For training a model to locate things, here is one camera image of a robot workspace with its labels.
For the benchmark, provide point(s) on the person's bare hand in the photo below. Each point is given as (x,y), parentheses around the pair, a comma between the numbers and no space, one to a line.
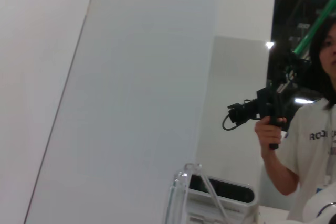
(267,136)

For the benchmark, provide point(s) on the clear white glasses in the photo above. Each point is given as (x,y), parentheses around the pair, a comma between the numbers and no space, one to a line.
(179,182)

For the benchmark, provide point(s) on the person's bare forearm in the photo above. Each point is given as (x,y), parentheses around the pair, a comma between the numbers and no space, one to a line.
(278,174)

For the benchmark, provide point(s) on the person in white shirt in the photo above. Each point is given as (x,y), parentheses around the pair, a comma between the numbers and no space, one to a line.
(309,155)

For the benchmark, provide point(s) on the long bright ceiling lamp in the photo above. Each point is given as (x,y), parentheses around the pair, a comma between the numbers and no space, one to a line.
(302,100)

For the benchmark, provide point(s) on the green pole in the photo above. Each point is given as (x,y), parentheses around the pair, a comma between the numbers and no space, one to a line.
(309,34)

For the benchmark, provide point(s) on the white robot head camera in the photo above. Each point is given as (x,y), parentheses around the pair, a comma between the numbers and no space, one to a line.
(231,191)

